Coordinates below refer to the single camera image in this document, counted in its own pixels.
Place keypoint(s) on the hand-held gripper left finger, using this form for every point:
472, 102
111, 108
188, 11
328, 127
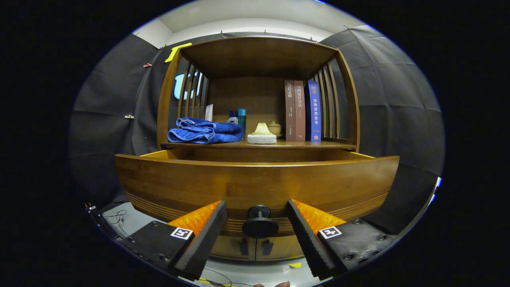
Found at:
203, 243

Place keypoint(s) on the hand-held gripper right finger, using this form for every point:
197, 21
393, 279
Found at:
310, 243

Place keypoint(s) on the wooden drawer with black knob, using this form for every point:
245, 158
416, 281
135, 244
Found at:
255, 183

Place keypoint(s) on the wooden cabinet door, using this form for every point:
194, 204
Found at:
285, 247
227, 249

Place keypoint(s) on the wooden countertop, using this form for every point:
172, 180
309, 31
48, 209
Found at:
310, 144

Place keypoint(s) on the brown wooden cabinet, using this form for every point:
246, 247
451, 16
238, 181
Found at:
259, 56

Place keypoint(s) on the yellow tape piece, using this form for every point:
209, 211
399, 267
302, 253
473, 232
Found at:
295, 265

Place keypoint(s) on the folded blue towel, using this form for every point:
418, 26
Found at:
207, 133

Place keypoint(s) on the beige lidded teacup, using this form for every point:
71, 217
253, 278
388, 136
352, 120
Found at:
275, 128

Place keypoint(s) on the white and blue lotion bottle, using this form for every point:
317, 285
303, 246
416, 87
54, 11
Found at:
233, 119

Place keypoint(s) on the teal bottle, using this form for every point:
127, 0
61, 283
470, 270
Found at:
242, 119

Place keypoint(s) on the white paper card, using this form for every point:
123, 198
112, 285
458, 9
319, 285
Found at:
209, 113

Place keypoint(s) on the blue book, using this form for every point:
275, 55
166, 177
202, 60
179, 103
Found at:
314, 111

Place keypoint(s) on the reddish brown book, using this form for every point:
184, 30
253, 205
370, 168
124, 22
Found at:
300, 111

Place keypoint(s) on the dark brown book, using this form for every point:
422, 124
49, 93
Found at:
290, 111

